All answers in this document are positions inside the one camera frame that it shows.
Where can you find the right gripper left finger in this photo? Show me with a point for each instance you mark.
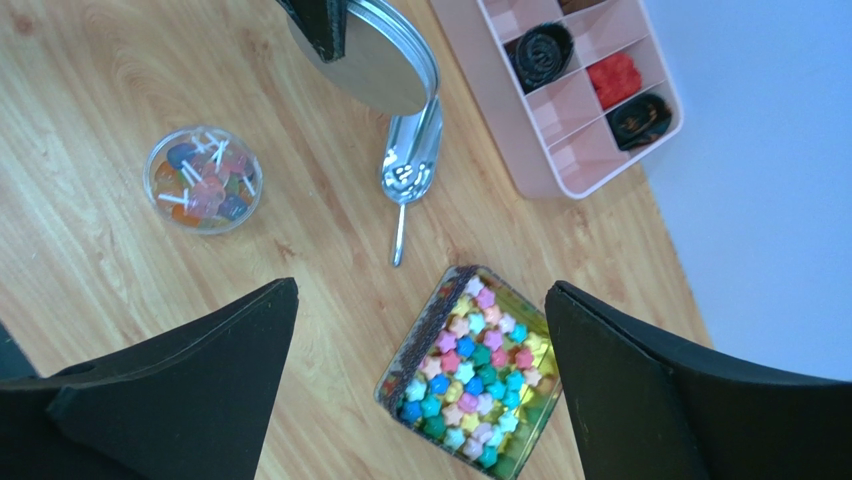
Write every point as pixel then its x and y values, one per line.
pixel 194 402

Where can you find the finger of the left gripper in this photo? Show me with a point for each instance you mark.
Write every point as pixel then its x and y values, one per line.
pixel 323 23

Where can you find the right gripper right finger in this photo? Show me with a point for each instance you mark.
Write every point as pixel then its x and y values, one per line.
pixel 648 404

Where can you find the white jar lid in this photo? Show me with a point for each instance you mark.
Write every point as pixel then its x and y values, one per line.
pixel 388 65

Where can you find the silver metal scoop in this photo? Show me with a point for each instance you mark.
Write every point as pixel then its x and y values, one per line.
pixel 408 168

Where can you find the green tin of star candies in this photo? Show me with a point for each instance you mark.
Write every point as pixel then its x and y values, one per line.
pixel 476 375

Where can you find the clear glass jar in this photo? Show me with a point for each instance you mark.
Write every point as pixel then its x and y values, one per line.
pixel 203 179

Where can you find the pink divided organizer box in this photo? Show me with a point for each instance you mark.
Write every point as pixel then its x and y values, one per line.
pixel 555 141

